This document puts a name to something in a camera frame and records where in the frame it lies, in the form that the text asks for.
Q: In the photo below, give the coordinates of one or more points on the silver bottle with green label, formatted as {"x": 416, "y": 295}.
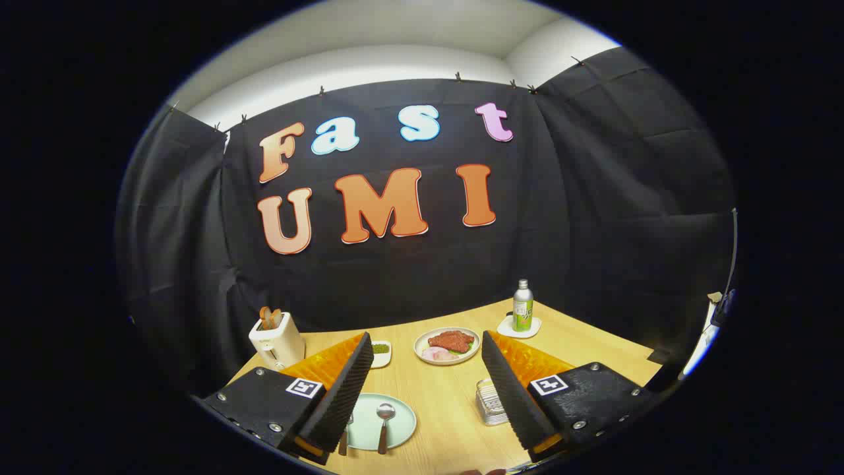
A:
{"x": 523, "y": 310}

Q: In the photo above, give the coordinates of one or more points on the metal cutlery rack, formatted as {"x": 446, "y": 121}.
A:
{"x": 489, "y": 404}

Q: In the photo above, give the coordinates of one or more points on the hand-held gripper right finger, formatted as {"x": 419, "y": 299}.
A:
{"x": 511, "y": 389}

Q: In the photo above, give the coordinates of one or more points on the red pink ham slice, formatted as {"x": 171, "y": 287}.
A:
{"x": 450, "y": 358}

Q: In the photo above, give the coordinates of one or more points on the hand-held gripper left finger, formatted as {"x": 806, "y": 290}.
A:
{"x": 343, "y": 389}

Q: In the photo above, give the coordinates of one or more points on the white oval plate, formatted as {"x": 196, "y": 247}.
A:
{"x": 422, "y": 342}

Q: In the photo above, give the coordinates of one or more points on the white divided dish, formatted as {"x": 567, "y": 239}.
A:
{"x": 382, "y": 361}

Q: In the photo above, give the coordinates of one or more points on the toasted bread slice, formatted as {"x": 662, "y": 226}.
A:
{"x": 264, "y": 318}
{"x": 276, "y": 318}

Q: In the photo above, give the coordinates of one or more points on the light blue plate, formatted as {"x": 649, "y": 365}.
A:
{"x": 402, "y": 422}

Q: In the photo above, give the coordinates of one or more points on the white square coaster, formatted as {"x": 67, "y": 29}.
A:
{"x": 506, "y": 328}

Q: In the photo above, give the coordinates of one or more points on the pale pink ham slice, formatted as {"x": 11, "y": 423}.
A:
{"x": 432, "y": 353}

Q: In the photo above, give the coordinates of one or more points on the brown steak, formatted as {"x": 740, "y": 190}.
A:
{"x": 452, "y": 340}

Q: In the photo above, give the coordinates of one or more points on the white toaster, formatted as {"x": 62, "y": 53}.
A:
{"x": 277, "y": 346}

